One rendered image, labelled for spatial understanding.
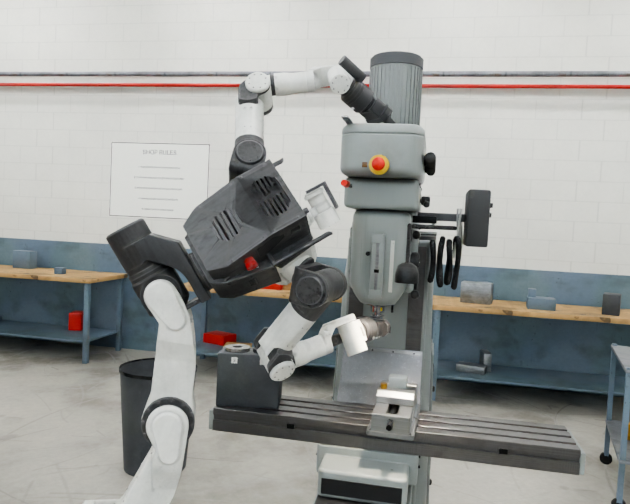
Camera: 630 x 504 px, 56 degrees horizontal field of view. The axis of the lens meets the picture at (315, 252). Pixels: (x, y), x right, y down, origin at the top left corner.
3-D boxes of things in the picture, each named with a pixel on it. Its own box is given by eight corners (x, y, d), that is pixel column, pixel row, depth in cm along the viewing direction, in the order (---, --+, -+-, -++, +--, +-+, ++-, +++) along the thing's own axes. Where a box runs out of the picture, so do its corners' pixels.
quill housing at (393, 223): (407, 308, 192) (413, 210, 190) (344, 304, 196) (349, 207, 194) (409, 301, 211) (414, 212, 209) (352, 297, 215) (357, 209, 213)
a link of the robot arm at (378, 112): (364, 131, 203) (338, 109, 198) (377, 108, 205) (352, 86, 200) (384, 126, 192) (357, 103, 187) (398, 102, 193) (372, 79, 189)
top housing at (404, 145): (422, 176, 177) (425, 122, 176) (336, 173, 182) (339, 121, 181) (424, 186, 223) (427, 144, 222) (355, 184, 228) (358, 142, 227)
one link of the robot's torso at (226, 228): (210, 300, 142) (337, 227, 146) (153, 194, 154) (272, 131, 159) (235, 332, 169) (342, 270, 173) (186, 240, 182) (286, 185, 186)
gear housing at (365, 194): (418, 210, 187) (420, 178, 186) (342, 207, 191) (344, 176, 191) (420, 213, 219) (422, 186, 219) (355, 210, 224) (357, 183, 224)
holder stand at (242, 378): (277, 409, 206) (280, 352, 204) (215, 405, 206) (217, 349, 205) (281, 399, 218) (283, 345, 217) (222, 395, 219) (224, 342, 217)
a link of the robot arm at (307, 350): (327, 363, 179) (269, 386, 172) (312, 339, 185) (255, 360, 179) (329, 342, 171) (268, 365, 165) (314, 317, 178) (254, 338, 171)
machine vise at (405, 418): (413, 441, 182) (415, 406, 181) (365, 434, 185) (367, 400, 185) (420, 407, 216) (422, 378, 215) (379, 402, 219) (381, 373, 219)
